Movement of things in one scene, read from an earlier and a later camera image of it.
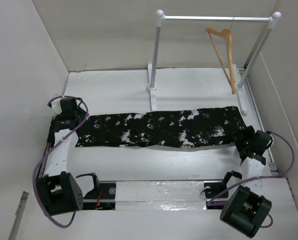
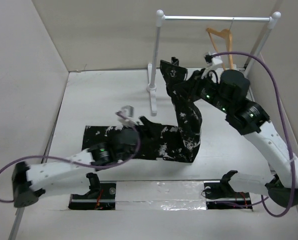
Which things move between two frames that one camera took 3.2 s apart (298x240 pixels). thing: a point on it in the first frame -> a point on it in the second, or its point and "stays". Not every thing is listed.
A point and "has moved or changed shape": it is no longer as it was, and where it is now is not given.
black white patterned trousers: [187, 128] has moved or changed shape
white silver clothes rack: [152, 69] stays
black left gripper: [82, 114] -> [133, 129]
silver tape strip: [160, 195] stays
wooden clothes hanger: [227, 34] stays
